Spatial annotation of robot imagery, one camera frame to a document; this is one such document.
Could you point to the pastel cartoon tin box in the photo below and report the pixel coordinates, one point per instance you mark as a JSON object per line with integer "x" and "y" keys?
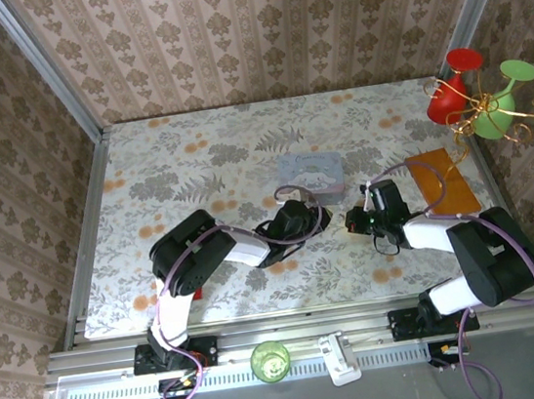
{"x": 313, "y": 174}

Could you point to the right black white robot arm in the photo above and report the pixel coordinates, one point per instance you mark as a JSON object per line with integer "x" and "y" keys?
{"x": 491, "y": 253}

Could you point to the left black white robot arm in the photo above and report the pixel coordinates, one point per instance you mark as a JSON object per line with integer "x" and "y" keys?
{"x": 191, "y": 258}

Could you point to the floral tablecloth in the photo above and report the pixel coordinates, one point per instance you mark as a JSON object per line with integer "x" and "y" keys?
{"x": 331, "y": 274}

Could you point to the orange rectangular board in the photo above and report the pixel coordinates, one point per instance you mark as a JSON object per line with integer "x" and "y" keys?
{"x": 447, "y": 181}

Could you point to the red plastic goblet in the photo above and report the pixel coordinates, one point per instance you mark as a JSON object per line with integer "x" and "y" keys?
{"x": 448, "y": 102}

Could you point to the black connector block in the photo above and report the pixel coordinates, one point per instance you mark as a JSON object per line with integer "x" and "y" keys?
{"x": 440, "y": 353}
{"x": 173, "y": 388}

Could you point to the green plastic cup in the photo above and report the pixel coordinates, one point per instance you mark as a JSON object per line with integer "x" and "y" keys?
{"x": 270, "y": 362}

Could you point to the green plastic goblet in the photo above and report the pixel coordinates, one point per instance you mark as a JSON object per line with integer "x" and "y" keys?
{"x": 495, "y": 118}

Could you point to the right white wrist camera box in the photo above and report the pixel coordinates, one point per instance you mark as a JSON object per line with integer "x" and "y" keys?
{"x": 376, "y": 200}

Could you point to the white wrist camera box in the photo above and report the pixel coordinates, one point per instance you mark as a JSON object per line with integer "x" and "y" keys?
{"x": 302, "y": 196}
{"x": 376, "y": 200}

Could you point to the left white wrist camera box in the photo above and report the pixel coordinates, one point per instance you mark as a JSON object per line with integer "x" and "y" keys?
{"x": 302, "y": 196}

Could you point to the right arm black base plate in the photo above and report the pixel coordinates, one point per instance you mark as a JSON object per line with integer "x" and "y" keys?
{"x": 404, "y": 324}

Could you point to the long aluminium frame rail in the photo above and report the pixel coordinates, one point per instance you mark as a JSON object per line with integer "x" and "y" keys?
{"x": 289, "y": 329}

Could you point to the white plastic bracket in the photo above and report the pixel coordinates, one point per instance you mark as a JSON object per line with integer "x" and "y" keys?
{"x": 340, "y": 359}

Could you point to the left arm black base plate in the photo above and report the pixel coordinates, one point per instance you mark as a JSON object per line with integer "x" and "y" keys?
{"x": 203, "y": 353}

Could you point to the aluminium corner post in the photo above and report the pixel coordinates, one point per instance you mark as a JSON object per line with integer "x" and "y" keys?
{"x": 45, "y": 66}
{"x": 477, "y": 4}

